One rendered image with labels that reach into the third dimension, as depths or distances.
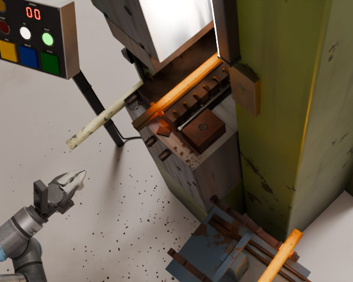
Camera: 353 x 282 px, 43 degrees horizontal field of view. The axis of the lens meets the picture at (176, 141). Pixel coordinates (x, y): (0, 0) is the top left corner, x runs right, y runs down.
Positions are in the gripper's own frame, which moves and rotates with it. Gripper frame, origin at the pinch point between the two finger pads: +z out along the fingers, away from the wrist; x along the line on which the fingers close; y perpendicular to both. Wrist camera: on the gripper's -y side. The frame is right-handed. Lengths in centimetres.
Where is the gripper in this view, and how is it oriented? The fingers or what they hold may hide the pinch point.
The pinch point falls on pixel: (81, 172)
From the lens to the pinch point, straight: 149.5
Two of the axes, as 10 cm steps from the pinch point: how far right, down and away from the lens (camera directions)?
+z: 7.4, -6.5, 1.8
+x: 6.5, 6.2, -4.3
